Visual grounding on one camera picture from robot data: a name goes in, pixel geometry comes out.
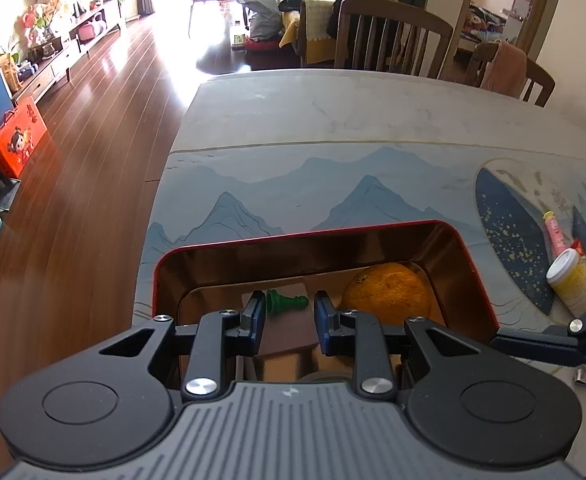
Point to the small red packet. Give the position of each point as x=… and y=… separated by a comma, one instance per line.
x=578, y=249

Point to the red metal tin box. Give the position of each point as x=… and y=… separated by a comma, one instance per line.
x=303, y=250

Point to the clear bottle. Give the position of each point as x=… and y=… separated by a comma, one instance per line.
x=238, y=37

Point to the green chess piece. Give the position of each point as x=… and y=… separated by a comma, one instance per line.
x=278, y=302

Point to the wooden television console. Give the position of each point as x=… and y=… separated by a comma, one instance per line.
x=53, y=62

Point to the colourful bedding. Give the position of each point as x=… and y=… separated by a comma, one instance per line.
x=483, y=22

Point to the pink bag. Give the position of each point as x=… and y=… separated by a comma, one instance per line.
x=90, y=32

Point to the orange fruit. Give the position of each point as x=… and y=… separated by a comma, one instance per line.
x=388, y=292

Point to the orange gift box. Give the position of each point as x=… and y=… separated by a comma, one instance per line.
x=15, y=140

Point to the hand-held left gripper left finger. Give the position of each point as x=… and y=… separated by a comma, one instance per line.
x=259, y=320

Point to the pink tube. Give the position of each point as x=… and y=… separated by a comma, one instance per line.
x=555, y=232

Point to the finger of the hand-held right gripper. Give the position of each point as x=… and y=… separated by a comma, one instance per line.
x=538, y=347

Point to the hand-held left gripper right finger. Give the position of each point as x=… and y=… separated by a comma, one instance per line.
x=323, y=322

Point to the grey plastic bag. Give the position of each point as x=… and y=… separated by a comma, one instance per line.
x=260, y=7

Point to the wide wooden dining chair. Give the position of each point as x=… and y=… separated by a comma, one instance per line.
x=398, y=15

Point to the narrow wooden dining chair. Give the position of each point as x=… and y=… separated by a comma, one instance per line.
x=540, y=80

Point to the yellow bottle with white cap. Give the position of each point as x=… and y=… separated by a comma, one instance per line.
x=573, y=280

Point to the mountain print table mat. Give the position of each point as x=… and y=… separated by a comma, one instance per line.
x=323, y=185

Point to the pink cloth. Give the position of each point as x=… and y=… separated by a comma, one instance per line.
x=505, y=67

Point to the red floor cushion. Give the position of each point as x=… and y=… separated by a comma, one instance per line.
x=263, y=45

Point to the orange artificial flowers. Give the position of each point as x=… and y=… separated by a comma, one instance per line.
x=35, y=22

